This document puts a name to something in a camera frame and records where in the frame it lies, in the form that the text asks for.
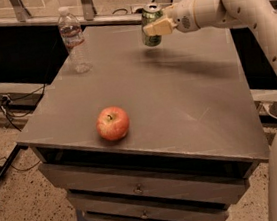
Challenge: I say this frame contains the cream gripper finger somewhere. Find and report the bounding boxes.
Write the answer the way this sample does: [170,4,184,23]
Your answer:
[143,16,177,37]
[162,3,177,15]

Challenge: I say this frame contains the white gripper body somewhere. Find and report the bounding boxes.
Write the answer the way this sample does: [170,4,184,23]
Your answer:
[172,0,199,33]

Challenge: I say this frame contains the green soda can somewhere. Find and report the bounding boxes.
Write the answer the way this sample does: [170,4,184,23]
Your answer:
[138,1,168,48]

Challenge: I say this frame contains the clear plastic water bottle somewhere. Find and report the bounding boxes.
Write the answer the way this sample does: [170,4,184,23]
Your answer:
[57,6,92,73]

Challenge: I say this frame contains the red apple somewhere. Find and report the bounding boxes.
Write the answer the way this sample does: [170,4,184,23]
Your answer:
[96,106,130,141]

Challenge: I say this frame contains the grey drawer cabinet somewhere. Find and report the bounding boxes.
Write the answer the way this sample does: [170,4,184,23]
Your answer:
[18,25,269,212]

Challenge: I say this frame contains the top drawer with knob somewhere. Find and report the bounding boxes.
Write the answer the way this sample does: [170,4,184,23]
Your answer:
[39,163,248,204]

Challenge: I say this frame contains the drawer with knob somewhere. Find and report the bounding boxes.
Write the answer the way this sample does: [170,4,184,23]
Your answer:
[66,174,231,221]
[39,163,248,204]

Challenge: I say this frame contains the middle drawer with knob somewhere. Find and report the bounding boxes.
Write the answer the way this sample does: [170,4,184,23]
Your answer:
[66,174,231,221]

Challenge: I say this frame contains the black tripod leg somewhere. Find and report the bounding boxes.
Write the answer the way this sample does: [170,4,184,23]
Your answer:
[0,145,26,181]

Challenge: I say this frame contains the black cables on floor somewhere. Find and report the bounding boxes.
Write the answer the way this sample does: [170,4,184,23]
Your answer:
[0,82,53,136]

